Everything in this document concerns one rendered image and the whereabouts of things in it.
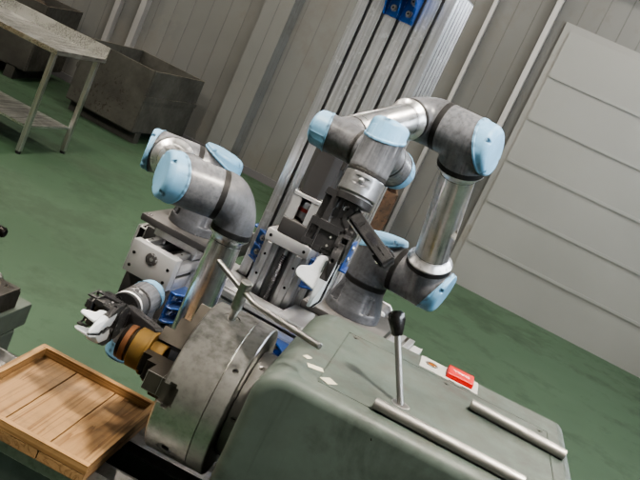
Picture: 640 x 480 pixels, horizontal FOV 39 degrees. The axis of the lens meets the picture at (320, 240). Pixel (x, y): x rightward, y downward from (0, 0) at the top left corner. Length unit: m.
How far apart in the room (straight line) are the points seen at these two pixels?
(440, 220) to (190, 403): 0.80
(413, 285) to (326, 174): 0.40
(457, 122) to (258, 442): 0.87
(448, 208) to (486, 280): 7.24
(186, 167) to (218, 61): 8.15
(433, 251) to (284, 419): 0.79
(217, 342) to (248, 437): 0.20
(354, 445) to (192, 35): 8.92
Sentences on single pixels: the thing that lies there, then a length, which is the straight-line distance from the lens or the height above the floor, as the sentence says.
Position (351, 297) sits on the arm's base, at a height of 1.21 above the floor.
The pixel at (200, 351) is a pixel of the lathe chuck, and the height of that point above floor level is 1.18.
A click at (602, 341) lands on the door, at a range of 9.41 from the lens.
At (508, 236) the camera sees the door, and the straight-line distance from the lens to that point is 9.30.
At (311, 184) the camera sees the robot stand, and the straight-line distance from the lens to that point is 2.43.
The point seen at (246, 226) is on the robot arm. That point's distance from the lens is 2.04.
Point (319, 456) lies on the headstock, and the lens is 1.57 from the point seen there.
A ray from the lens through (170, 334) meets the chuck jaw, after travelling 1.84.
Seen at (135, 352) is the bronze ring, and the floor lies 1.09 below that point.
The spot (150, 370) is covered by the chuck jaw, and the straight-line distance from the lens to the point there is 1.71.
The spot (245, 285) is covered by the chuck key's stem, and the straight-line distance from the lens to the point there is 1.70.
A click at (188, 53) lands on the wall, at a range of 10.28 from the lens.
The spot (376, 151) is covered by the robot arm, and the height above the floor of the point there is 1.64.
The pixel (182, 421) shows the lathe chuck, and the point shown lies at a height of 1.06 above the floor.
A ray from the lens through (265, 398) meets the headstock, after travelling 1.56.
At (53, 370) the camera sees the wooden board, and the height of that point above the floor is 0.88.
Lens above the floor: 1.81
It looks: 12 degrees down
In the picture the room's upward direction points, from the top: 25 degrees clockwise
